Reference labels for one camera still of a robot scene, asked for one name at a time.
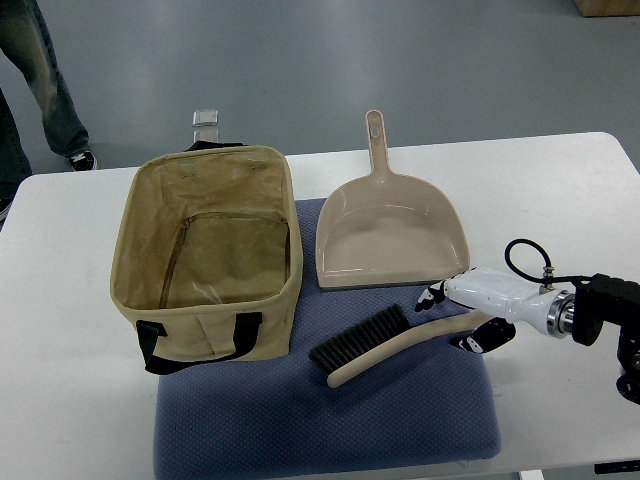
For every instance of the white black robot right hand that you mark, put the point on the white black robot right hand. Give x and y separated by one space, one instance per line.
506 299

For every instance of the pink hand broom black bristles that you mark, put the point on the pink hand broom black bristles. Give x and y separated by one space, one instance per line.
379 337

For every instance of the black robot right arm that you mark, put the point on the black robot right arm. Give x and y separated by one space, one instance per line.
597 300

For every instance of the blue quilted cushion mat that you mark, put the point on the blue quilted cushion mat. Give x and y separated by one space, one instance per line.
431 403

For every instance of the pink plastic dustpan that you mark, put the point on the pink plastic dustpan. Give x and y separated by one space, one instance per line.
386 228

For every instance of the cardboard box corner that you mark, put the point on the cardboard box corner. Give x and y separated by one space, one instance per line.
607 8

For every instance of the clear floor plate lower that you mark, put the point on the clear floor plate lower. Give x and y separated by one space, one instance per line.
206 134

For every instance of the clear floor plate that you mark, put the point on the clear floor plate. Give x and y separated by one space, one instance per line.
206 134
205 117

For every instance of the clear floor plate upper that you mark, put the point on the clear floor plate upper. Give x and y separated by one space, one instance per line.
205 117

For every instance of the person in jeans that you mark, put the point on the person in jeans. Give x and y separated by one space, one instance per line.
27 44

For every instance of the yellow fabric bag black handles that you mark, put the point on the yellow fabric bag black handles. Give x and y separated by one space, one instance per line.
208 262

